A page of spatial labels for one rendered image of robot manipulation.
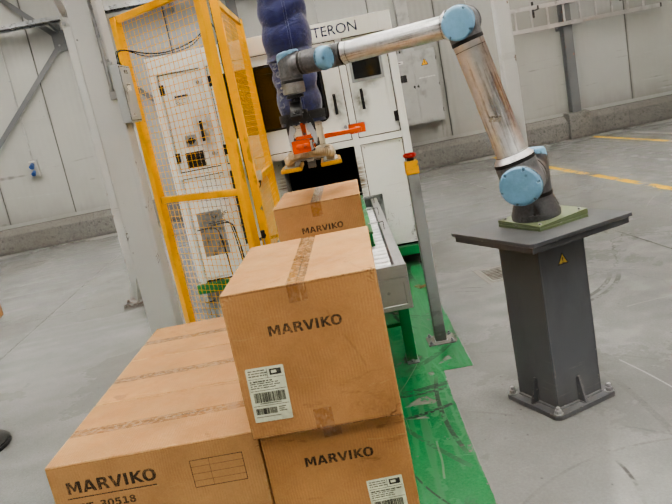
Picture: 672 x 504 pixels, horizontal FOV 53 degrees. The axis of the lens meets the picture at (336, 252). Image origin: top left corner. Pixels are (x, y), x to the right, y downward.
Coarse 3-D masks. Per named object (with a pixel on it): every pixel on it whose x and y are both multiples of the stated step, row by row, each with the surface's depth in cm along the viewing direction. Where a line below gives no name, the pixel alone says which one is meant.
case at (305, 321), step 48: (336, 240) 211; (240, 288) 174; (288, 288) 169; (336, 288) 169; (240, 336) 172; (288, 336) 172; (336, 336) 172; (384, 336) 171; (240, 384) 175; (288, 384) 174; (336, 384) 174; (384, 384) 174; (288, 432) 177
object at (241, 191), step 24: (168, 0) 367; (120, 24) 401; (120, 48) 402; (144, 48) 393; (216, 48) 360; (216, 72) 360; (216, 96) 364; (144, 120) 413; (216, 120) 373; (144, 144) 414; (240, 168) 372; (216, 192) 387; (240, 192) 374; (168, 216) 425; (192, 216) 410; (168, 240) 426; (192, 312) 438
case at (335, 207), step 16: (288, 192) 364; (304, 192) 350; (320, 192) 336; (336, 192) 324; (352, 192) 312; (288, 208) 307; (304, 208) 306; (320, 208) 306; (336, 208) 306; (352, 208) 306; (288, 224) 308; (304, 224) 308; (320, 224) 308; (336, 224) 308; (352, 224) 308; (288, 240) 310
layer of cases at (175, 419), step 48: (192, 336) 281; (144, 384) 236; (192, 384) 227; (96, 432) 203; (144, 432) 197; (192, 432) 190; (240, 432) 184; (336, 432) 184; (384, 432) 184; (48, 480) 187; (96, 480) 187; (144, 480) 187; (192, 480) 187; (240, 480) 187; (288, 480) 187; (336, 480) 187; (384, 480) 187
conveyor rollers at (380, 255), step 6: (372, 210) 504; (372, 216) 478; (372, 228) 434; (378, 228) 433; (378, 234) 415; (378, 240) 397; (378, 246) 380; (384, 246) 380; (378, 252) 363; (384, 252) 362; (378, 258) 354; (384, 258) 353; (378, 264) 337; (384, 264) 336; (390, 264) 336
